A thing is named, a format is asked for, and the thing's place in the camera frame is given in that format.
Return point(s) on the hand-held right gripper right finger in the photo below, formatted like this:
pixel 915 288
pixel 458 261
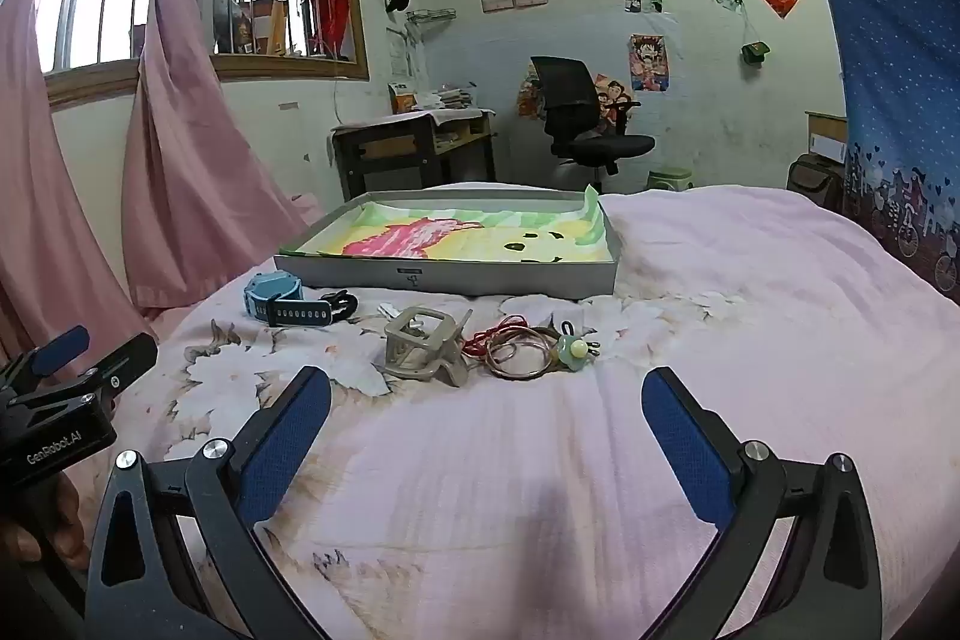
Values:
pixel 686 437

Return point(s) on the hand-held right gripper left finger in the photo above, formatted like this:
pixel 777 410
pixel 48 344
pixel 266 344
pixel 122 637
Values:
pixel 289 437

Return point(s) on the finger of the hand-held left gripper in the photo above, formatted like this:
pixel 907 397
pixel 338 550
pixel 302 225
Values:
pixel 127 359
pixel 64 346

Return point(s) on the blue smartwatch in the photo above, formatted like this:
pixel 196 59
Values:
pixel 270 295

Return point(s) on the beige hair claw clip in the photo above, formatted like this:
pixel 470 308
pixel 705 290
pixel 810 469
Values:
pixel 409 347

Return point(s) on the brown bangle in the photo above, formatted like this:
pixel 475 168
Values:
pixel 534 332

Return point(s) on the silver metal rings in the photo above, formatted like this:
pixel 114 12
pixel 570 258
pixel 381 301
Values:
pixel 491 359

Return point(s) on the grey tray box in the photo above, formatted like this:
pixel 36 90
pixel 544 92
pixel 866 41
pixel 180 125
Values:
pixel 487 281

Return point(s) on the person's left hand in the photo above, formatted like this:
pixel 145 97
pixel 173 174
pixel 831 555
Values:
pixel 52 520

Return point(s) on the pink floral blanket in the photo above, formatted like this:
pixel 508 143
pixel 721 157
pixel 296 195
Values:
pixel 487 475

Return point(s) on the cartoon printed paper liner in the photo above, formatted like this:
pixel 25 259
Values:
pixel 450 235

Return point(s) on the green stool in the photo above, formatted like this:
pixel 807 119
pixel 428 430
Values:
pixel 670 179

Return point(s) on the brown bag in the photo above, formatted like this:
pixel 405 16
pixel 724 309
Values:
pixel 814 183

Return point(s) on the wooden desk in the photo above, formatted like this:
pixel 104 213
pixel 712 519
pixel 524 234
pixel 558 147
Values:
pixel 390 149

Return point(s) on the cardboard box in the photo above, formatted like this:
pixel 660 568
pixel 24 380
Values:
pixel 825 144

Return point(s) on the dark plush toy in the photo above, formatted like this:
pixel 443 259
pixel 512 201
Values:
pixel 229 25

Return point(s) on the orange box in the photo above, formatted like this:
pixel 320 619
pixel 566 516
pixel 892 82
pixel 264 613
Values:
pixel 403 100

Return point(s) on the white cloth with books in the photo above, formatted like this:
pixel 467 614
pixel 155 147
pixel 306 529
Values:
pixel 450 108

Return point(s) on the black office chair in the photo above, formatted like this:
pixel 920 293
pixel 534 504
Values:
pixel 570 85

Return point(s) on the white paper sheets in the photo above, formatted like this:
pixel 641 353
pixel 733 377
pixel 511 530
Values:
pixel 405 51

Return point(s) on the blue printed cloth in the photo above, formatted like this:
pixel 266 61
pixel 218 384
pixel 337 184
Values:
pixel 892 48

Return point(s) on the cartoon family wall poster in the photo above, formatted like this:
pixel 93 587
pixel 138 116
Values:
pixel 611 93

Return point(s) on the green hanging wall item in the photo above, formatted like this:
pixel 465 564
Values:
pixel 754 53

